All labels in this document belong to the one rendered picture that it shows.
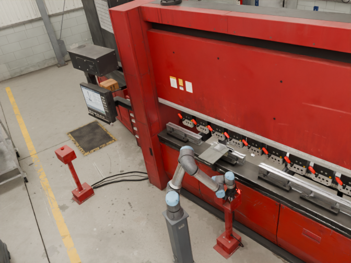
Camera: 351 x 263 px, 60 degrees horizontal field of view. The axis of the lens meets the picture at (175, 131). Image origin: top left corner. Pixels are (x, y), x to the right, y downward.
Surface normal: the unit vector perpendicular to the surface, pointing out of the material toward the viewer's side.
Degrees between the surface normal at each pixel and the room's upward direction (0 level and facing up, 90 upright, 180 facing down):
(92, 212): 0
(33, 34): 90
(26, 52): 90
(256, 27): 90
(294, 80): 90
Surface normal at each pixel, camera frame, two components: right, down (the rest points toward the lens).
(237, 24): -0.69, 0.48
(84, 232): -0.12, -0.81
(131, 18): 0.72, 0.33
